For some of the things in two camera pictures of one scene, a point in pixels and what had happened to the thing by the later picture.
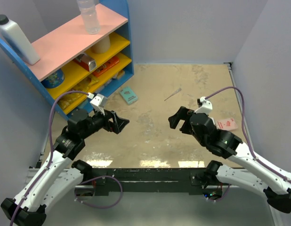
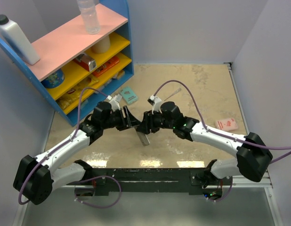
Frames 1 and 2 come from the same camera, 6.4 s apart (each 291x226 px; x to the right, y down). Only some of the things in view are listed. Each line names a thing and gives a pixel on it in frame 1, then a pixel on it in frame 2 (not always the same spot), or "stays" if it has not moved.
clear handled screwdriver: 176,92 stays
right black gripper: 182,113 → 148,123
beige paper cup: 102,46 stays
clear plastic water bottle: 92,23 stays
